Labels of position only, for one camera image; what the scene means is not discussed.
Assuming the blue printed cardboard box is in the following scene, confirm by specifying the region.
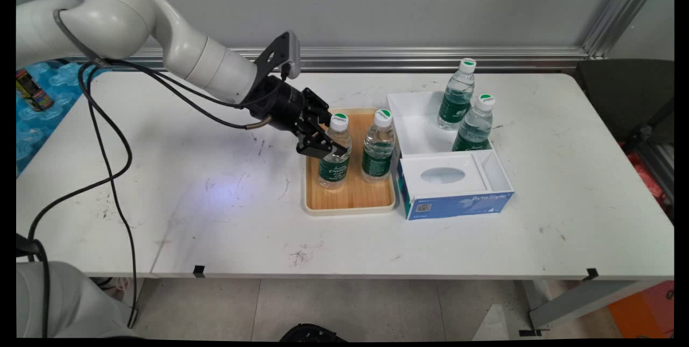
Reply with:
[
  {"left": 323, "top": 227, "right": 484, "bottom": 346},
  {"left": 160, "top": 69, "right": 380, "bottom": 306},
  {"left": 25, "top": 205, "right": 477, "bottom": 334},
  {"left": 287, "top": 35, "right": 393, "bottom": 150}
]
[{"left": 397, "top": 158, "right": 515, "bottom": 221}]

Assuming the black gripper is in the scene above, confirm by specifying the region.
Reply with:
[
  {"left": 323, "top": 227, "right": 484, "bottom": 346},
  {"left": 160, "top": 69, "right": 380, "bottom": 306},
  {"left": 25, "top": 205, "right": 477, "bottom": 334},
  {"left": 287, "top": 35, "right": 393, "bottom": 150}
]
[{"left": 249, "top": 80, "right": 348, "bottom": 160}]

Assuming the grey wrist camera black bracket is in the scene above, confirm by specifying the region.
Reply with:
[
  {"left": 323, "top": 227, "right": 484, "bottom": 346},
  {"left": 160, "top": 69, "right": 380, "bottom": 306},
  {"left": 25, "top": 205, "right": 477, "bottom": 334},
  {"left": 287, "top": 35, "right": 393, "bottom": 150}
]
[{"left": 253, "top": 31, "right": 303, "bottom": 87}]

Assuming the green label water bottle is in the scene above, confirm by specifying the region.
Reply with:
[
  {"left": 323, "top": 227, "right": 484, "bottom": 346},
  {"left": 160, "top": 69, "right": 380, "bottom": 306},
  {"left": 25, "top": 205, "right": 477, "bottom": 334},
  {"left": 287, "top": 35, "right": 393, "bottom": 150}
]
[
  {"left": 451, "top": 94, "right": 496, "bottom": 152},
  {"left": 437, "top": 58, "right": 477, "bottom": 131},
  {"left": 318, "top": 113, "right": 353, "bottom": 190},
  {"left": 361, "top": 109, "right": 396, "bottom": 184}
]

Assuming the slanted aluminium frame post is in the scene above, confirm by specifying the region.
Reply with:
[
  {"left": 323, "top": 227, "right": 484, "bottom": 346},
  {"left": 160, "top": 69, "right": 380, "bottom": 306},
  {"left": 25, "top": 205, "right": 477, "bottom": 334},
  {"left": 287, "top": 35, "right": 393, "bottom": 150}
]
[{"left": 583, "top": 0, "right": 669, "bottom": 60}]

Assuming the wooden tray with cream rim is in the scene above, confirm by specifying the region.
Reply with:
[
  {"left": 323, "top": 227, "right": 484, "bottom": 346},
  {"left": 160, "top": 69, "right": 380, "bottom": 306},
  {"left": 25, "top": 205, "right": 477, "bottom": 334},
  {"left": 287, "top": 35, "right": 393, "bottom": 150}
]
[{"left": 303, "top": 108, "right": 398, "bottom": 216}]

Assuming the white plastic organizer tray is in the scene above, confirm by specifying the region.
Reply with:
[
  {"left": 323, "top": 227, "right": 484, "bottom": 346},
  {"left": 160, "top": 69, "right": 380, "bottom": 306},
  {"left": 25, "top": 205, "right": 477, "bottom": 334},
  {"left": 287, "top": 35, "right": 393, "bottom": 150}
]
[{"left": 386, "top": 90, "right": 515, "bottom": 198}]

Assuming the horizontal aluminium frame rail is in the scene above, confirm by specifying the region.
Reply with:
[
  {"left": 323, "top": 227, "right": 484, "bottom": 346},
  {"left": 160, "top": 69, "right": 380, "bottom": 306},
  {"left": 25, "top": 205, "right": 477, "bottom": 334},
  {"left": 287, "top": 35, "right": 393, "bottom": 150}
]
[{"left": 67, "top": 46, "right": 593, "bottom": 72}]

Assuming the dark printed can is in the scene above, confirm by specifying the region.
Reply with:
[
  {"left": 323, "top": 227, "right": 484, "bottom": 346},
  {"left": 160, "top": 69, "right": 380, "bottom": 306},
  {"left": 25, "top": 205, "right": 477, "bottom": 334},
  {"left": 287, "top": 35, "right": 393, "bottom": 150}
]
[{"left": 16, "top": 69, "right": 55, "bottom": 112}]

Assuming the orange box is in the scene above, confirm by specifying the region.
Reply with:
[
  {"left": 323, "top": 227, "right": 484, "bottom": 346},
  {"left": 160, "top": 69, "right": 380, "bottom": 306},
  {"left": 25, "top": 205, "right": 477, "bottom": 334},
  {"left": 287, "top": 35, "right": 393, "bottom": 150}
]
[{"left": 607, "top": 281, "right": 674, "bottom": 339}]

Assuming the blue bubble mat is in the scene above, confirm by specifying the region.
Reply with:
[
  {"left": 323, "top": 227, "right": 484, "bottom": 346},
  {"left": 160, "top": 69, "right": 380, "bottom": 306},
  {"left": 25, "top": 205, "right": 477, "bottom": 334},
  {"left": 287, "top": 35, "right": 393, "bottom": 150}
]
[{"left": 16, "top": 62, "right": 103, "bottom": 176}]

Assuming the black round object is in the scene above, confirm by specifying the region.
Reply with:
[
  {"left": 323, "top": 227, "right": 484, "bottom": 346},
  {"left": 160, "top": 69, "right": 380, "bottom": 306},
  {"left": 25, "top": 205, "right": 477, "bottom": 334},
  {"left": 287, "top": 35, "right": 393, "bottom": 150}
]
[{"left": 279, "top": 324, "right": 348, "bottom": 343}]

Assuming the black cable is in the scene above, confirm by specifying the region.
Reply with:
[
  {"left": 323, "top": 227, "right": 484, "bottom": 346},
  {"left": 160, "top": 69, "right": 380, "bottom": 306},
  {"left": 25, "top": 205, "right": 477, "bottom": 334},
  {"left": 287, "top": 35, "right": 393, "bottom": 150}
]
[
  {"left": 53, "top": 8, "right": 291, "bottom": 329},
  {"left": 26, "top": 59, "right": 272, "bottom": 338}
]

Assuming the grey table leg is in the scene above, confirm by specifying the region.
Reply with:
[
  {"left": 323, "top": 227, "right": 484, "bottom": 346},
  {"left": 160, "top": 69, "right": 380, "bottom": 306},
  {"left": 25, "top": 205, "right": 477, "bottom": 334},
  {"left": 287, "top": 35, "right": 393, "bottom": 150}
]
[{"left": 518, "top": 279, "right": 649, "bottom": 337}]

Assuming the red bag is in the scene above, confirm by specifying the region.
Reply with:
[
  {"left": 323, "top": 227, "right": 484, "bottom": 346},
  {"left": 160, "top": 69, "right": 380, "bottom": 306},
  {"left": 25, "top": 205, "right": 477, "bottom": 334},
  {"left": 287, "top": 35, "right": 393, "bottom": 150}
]
[{"left": 623, "top": 145, "right": 673, "bottom": 216}]

